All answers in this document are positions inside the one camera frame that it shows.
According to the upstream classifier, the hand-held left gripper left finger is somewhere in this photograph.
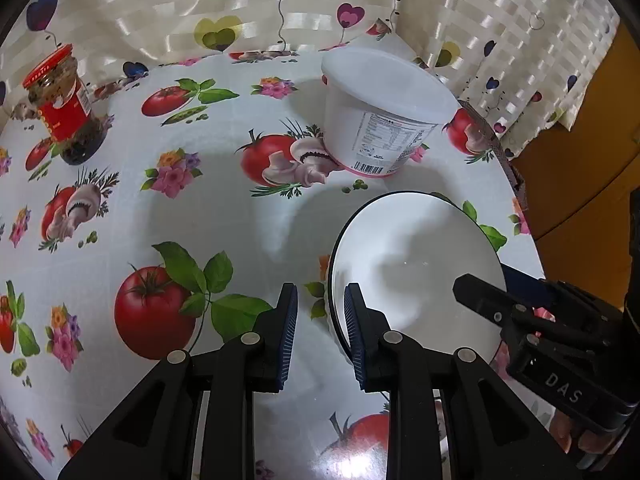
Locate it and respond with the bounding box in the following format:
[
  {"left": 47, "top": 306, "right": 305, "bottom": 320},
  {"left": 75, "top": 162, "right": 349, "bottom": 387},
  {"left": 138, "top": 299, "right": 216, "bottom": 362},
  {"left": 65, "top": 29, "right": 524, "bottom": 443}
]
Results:
[{"left": 57, "top": 282, "right": 299, "bottom": 480}]

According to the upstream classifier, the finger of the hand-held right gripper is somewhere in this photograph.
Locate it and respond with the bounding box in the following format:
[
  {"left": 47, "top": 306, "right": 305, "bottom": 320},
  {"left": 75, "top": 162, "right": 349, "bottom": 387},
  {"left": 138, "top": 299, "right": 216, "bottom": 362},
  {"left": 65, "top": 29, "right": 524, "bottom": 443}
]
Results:
[
  {"left": 452, "top": 274, "right": 551, "bottom": 336},
  {"left": 502, "top": 263, "right": 566, "bottom": 307}
]

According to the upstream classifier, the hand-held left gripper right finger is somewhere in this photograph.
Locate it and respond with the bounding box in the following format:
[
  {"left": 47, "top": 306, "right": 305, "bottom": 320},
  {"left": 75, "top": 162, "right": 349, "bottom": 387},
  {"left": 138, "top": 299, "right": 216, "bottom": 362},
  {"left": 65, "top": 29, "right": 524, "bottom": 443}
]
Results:
[{"left": 344, "top": 282, "right": 583, "bottom": 480}]

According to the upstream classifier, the white ribbed plate black rim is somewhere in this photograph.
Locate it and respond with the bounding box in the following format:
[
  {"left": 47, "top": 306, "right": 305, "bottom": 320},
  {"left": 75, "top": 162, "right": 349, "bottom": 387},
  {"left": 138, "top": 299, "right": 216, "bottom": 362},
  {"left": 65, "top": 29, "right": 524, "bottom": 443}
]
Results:
[{"left": 327, "top": 191, "right": 506, "bottom": 363}]

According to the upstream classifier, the person's right hand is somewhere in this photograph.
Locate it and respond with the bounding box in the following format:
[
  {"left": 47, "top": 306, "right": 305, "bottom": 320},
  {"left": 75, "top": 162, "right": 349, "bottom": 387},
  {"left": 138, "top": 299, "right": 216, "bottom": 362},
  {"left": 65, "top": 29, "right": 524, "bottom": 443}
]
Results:
[{"left": 550, "top": 407, "right": 608, "bottom": 456}]

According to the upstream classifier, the vegetable print tablecloth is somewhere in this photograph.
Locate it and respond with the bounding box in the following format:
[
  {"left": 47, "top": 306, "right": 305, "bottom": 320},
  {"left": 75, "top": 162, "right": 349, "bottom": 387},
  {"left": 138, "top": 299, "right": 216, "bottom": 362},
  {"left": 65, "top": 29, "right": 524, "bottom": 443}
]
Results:
[{"left": 0, "top": 20, "right": 546, "bottom": 480}]

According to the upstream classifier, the white plastic tub with lid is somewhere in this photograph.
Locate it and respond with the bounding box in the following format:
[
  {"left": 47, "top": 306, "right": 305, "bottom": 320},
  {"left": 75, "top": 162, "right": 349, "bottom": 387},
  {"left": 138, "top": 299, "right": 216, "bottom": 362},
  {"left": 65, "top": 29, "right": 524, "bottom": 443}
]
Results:
[{"left": 320, "top": 46, "right": 461, "bottom": 178}]

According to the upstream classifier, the glass sauce jar red label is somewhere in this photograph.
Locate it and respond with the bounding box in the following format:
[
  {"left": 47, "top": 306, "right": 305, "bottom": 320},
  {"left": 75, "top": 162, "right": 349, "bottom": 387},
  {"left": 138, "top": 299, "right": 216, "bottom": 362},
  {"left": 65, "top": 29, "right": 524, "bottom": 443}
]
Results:
[{"left": 22, "top": 44, "right": 108, "bottom": 166}]

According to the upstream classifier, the heart print striped curtain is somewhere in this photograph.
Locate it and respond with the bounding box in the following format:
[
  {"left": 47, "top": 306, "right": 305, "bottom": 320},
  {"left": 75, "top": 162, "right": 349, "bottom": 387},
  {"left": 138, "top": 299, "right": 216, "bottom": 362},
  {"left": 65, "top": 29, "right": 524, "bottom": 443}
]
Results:
[{"left": 0, "top": 0, "right": 621, "bottom": 156}]

